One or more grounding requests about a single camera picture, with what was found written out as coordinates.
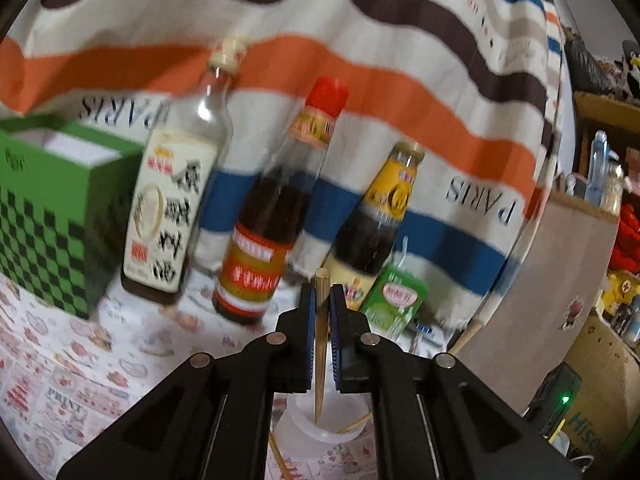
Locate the clear plastic bottle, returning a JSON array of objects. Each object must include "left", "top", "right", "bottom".
[{"left": 586, "top": 130, "right": 610, "bottom": 206}]

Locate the dark sauce bottle yellow label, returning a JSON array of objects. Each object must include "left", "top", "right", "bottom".
[{"left": 320, "top": 141, "right": 426, "bottom": 312}]

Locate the green checkered box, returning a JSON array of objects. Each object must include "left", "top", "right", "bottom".
[{"left": 0, "top": 113, "right": 146, "bottom": 322}]

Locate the wooden shelf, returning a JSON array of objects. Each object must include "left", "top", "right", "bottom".
[{"left": 572, "top": 90, "right": 640, "bottom": 163}]

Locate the white plastic cup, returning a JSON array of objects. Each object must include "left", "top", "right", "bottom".
[{"left": 272, "top": 393, "right": 377, "bottom": 462}]

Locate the green drink carton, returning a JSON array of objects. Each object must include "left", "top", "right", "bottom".
[{"left": 359, "top": 263, "right": 430, "bottom": 344}]

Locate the red yarn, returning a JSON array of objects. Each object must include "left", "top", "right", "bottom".
[{"left": 607, "top": 204, "right": 640, "bottom": 277}]

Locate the cardboard box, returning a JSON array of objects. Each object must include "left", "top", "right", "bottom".
[{"left": 549, "top": 309, "right": 640, "bottom": 480}]

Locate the black device green light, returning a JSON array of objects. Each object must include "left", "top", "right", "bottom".
[{"left": 525, "top": 362, "right": 584, "bottom": 437}]

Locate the dark sauce bottle red cap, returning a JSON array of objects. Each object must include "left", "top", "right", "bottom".
[{"left": 211, "top": 77, "right": 350, "bottom": 327}]

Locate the wooden chopstick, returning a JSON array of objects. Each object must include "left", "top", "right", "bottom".
[
  {"left": 314, "top": 268, "right": 331, "bottom": 424},
  {"left": 268, "top": 432, "right": 289, "bottom": 480},
  {"left": 448, "top": 320, "right": 484, "bottom": 356},
  {"left": 335, "top": 412, "right": 374, "bottom": 434}
]

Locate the printed tablecloth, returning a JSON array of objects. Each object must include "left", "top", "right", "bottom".
[{"left": 0, "top": 269, "right": 451, "bottom": 480}]

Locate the striped cloth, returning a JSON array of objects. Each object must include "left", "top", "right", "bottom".
[{"left": 0, "top": 0, "right": 572, "bottom": 330}]

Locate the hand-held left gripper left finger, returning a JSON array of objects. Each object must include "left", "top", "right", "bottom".
[{"left": 56, "top": 282, "right": 317, "bottom": 480}]

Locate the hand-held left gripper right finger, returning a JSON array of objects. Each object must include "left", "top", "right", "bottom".
[{"left": 329, "top": 283, "right": 584, "bottom": 480}]

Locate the clear bottle white label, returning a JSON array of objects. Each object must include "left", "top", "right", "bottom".
[{"left": 121, "top": 37, "right": 251, "bottom": 307}]

